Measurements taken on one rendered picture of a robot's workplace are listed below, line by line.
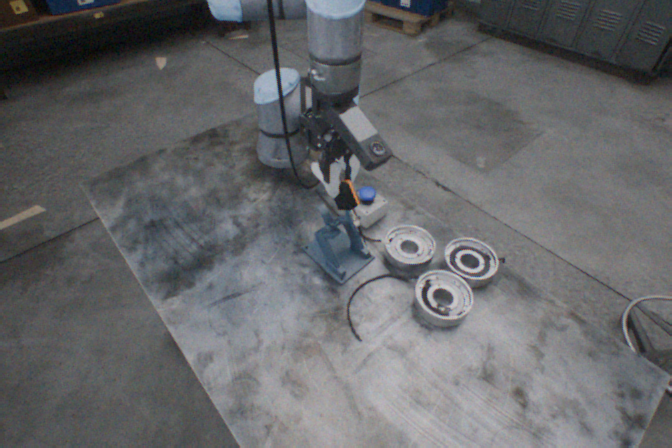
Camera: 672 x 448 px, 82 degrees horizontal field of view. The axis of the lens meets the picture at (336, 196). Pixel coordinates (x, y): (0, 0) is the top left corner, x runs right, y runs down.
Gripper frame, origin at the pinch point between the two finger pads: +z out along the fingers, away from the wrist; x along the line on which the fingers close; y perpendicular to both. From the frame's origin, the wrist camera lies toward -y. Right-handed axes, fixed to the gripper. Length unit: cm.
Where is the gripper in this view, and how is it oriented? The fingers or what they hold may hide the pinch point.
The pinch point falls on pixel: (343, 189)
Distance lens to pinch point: 70.5
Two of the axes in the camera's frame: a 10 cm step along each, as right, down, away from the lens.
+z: 0.0, 7.3, 6.8
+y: -6.8, -5.0, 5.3
